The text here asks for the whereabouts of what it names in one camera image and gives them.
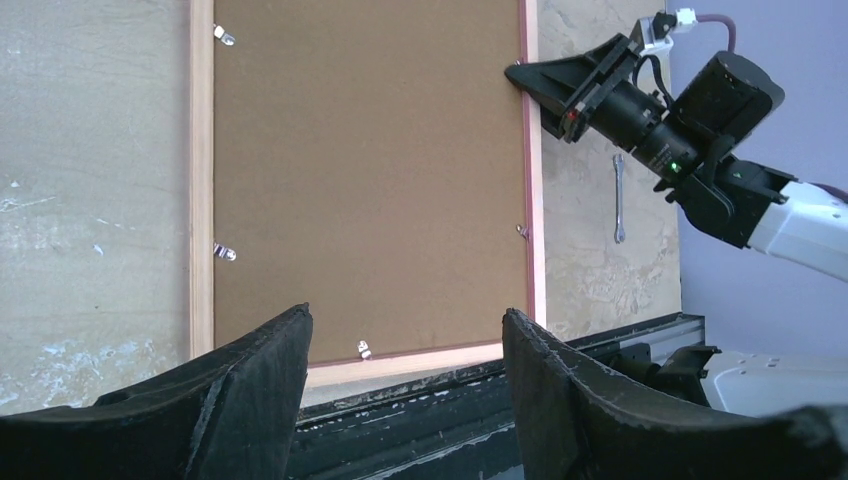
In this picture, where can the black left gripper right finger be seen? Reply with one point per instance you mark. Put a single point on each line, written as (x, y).
(576, 418)

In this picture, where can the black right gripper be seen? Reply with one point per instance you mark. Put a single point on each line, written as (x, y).
(599, 95)

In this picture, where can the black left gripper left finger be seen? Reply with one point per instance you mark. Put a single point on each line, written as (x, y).
(228, 414)

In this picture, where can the pink photo frame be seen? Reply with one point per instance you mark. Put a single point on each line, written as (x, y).
(368, 158)

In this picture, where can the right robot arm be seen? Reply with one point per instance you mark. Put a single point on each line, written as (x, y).
(740, 202)

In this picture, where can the silver wrench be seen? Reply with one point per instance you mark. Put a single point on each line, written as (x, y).
(619, 233)

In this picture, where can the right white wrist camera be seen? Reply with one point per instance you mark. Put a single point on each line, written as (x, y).
(653, 35)

